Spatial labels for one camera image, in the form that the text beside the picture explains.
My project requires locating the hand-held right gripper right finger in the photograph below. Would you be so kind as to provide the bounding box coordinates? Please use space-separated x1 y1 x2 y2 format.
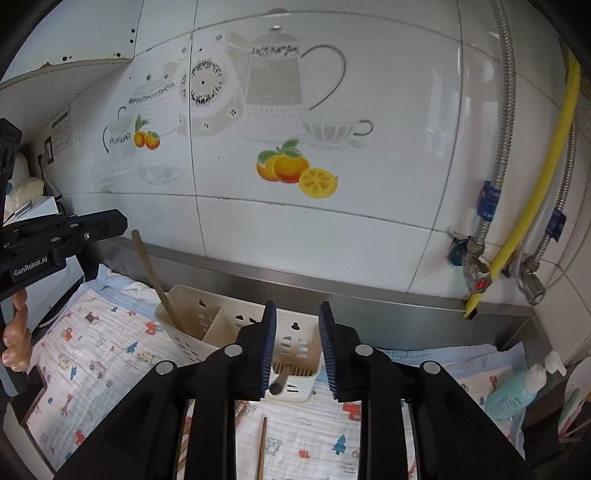
318 301 539 480

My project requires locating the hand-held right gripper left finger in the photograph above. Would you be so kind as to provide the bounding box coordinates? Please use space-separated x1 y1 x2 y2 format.
53 300 278 480

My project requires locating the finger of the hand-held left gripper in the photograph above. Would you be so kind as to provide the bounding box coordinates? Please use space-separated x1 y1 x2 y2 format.
0 209 129 265

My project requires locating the cream plastic chopstick holder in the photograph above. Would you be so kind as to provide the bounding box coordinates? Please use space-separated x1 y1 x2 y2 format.
154 285 325 404

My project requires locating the person's left hand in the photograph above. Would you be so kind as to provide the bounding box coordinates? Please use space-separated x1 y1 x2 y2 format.
0 289 33 374

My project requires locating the white textured bag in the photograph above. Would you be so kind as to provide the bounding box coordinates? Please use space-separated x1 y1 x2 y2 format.
8 154 48 209

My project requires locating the white cartoon printed blanket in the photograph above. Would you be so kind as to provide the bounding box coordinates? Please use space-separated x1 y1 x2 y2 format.
25 263 528 480

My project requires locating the blue pump bottle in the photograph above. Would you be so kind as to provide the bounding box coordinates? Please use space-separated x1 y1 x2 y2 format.
485 351 567 424

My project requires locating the metal angle valve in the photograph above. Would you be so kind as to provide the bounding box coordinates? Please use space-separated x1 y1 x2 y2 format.
507 255 546 306

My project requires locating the dark utensil container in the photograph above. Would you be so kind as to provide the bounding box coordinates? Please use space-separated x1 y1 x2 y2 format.
522 392 591 462

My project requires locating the white round utensil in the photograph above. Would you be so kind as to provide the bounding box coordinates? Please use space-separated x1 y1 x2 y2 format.
564 357 591 435

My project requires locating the black power cable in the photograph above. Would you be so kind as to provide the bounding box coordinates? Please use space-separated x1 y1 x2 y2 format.
38 154 66 206

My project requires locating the wall label sticker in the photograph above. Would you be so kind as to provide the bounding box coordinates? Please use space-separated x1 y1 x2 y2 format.
50 108 75 152

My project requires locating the metal valve with red handle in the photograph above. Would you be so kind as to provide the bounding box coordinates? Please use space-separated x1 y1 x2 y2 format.
447 234 494 297

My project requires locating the white wall cabinet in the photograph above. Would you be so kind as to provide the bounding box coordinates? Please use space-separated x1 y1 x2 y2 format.
0 0 145 86

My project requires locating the braided metal hose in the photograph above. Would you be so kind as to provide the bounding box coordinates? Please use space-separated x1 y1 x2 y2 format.
475 0 516 260
525 92 580 274

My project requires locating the yellow corrugated hose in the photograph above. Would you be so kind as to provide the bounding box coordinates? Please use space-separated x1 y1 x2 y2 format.
463 48 582 320

